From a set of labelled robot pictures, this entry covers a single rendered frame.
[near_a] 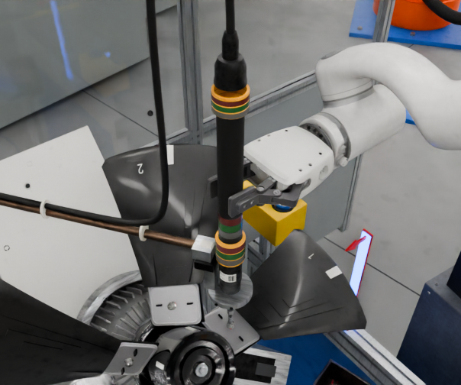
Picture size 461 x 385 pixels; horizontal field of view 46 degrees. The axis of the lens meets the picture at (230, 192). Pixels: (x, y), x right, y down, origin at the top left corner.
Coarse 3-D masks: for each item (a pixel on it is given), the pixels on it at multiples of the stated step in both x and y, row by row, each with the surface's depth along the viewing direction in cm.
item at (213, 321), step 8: (216, 312) 95; (224, 312) 95; (208, 320) 93; (216, 320) 93; (224, 320) 93; (240, 320) 94; (208, 328) 92; (216, 328) 92; (224, 328) 92; (232, 328) 92; (240, 328) 92; (248, 328) 93; (224, 336) 91; (232, 336) 91; (240, 336) 91; (248, 336) 91; (256, 336) 91; (232, 344) 90; (240, 344) 90; (248, 344) 90
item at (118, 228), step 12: (0, 204) 87; (12, 204) 86; (24, 204) 86; (60, 216) 84; (72, 216) 84; (108, 228) 83; (120, 228) 82; (132, 228) 82; (156, 240) 81; (168, 240) 81; (180, 240) 80; (192, 240) 80
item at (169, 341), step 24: (144, 336) 90; (168, 336) 85; (192, 336) 82; (216, 336) 84; (168, 360) 80; (192, 360) 83; (216, 360) 84; (144, 384) 89; (168, 384) 80; (192, 384) 82; (216, 384) 84
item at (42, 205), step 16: (160, 80) 63; (160, 96) 64; (160, 112) 65; (160, 128) 67; (160, 144) 69; (160, 160) 71; (0, 192) 86; (48, 208) 84; (64, 208) 84; (160, 208) 77; (128, 224) 81; (144, 224) 80; (144, 240) 82
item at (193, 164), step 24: (168, 144) 90; (192, 144) 90; (120, 168) 90; (168, 168) 89; (192, 168) 89; (216, 168) 89; (120, 192) 91; (144, 192) 90; (192, 192) 88; (144, 216) 90; (168, 216) 88; (192, 216) 88; (216, 216) 88; (144, 264) 90; (168, 264) 88; (192, 264) 87
